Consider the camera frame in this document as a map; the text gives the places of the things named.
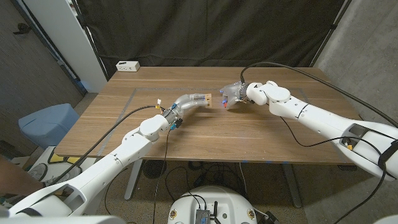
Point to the white cabinet panel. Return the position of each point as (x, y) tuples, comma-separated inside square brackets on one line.
[(68, 40)]

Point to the blue-grey padded stool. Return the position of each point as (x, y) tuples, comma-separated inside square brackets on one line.
[(46, 124)]

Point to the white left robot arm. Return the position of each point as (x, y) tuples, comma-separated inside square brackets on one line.
[(102, 171)]

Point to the grey sneaker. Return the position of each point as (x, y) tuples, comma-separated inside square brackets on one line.
[(38, 171), (71, 173)]

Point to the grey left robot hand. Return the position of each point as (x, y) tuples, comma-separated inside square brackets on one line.
[(186, 102)]

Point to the person's bare leg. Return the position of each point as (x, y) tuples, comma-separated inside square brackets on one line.
[(15, 183)]

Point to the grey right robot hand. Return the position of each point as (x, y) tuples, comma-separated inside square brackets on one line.
[(236, 93)]

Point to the grey electronics box on torso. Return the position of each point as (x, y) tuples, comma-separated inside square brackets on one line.
[(202, 216)]

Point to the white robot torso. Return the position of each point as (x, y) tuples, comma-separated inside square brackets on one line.
[(214, 199)]

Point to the black connector beside torso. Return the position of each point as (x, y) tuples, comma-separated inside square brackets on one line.
[(270, 218)]

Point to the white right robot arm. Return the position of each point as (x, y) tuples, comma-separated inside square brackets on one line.
[(326, 119)]

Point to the black backdrop curtain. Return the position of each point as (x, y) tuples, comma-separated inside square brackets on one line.
[(202, 31)]

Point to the white power strip box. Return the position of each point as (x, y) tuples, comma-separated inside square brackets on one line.
[(127, 66)]

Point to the dark door frame rail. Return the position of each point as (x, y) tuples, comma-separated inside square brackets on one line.
[(62, 63)]

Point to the small wooden block with holes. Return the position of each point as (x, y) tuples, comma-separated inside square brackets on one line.
[(209, 101)]

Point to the white table leg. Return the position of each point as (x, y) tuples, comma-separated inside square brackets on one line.
[(133, 183)]

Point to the grey table leg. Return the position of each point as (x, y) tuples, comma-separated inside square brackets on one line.
[(292, 186)]

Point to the black backdrop stand pole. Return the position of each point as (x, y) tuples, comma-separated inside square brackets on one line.
[(90, 40), (329, 31)]

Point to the black antenna on torso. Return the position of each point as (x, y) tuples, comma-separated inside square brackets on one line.
[(215, 210)]

